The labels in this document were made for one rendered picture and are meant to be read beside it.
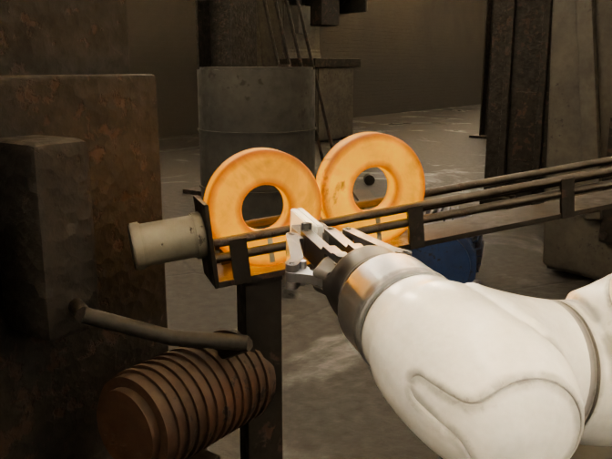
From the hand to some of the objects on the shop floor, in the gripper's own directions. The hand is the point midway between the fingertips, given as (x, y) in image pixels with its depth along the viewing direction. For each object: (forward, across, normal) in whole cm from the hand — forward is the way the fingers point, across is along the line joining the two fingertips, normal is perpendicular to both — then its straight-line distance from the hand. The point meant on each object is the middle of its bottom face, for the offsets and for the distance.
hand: (306, 229), depth 78 cm
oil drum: (+270, +68, -94) cm, 293 cm away
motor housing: (+6, -12, -72) cm, 73 cm away
